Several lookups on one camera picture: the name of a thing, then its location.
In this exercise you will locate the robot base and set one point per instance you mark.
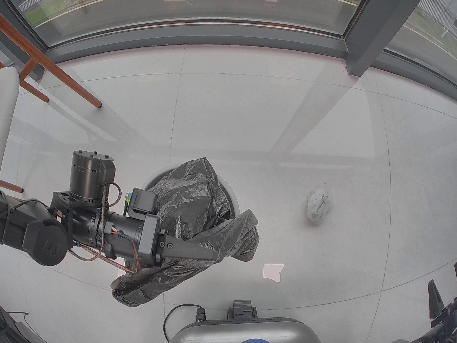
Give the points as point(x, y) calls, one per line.
point(246, 331)

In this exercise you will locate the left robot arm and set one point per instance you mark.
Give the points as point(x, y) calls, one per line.
point(43, 234)

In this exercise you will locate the white trash bin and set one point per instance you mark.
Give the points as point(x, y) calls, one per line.
point(234, 200)

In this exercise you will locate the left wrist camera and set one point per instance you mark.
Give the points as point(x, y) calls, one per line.
point(144, 202)

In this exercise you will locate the window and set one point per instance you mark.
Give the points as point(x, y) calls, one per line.
point(200, 13)

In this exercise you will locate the wooden chair with white cushions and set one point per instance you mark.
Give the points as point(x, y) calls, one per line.
point(7, 120)

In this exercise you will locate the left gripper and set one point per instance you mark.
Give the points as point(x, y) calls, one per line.
point(125, 234)

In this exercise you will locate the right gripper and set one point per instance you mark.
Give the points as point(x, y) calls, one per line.
point(446, 325)

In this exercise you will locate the black plastic bag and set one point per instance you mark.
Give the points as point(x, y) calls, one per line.
point(192, 205)

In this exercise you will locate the crumpled white paper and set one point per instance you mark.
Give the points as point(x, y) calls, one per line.
point(317, 205)

